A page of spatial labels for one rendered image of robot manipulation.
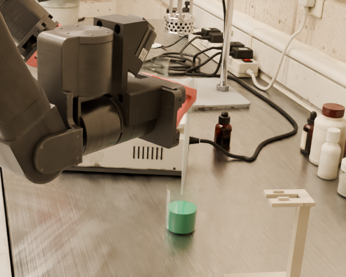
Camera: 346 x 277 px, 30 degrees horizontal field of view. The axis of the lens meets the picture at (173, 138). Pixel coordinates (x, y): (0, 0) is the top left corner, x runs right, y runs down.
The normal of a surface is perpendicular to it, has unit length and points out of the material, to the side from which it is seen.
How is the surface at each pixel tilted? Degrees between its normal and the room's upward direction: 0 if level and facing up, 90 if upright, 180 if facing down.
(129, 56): 90
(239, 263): 0
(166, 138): 89
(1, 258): 0
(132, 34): 90
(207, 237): 0
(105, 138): 99
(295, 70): 90
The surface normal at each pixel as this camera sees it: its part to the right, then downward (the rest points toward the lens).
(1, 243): 0.06, -0.93
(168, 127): -0.64, 0.23
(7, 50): 0.80, 0.22
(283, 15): -0.96, 0.05
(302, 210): 0.15, 0.36
